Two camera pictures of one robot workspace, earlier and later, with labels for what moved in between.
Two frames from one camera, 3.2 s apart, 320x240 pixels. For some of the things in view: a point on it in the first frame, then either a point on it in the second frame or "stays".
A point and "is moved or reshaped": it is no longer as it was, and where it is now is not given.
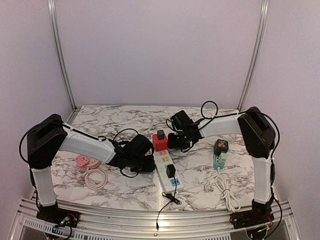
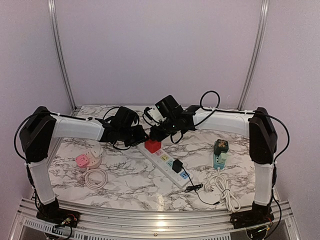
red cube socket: [160, 145] is moved or reshaped
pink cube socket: [82, 161] stays
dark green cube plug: [220, 145] stays
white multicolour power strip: [163, 158] is moved or reshaped
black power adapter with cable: [171, 172] → [177, 166]
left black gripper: [150, 168] → [141, 136]
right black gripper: [171, 145] → [158, 136]
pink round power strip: [93, 163] stays
